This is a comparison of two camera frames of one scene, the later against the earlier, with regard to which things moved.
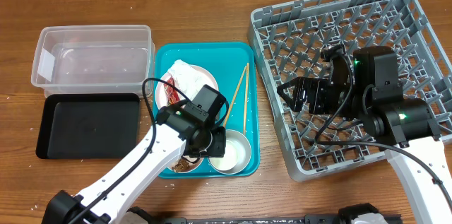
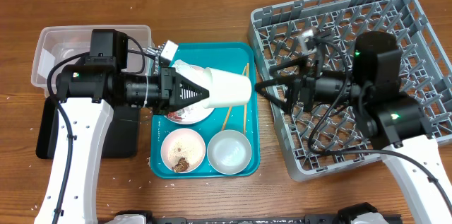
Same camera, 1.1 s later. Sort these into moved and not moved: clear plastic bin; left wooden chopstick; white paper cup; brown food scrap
Moved: white paper cup
Not moved: clear plastic bin; brown food scrap; left wooden chopstick
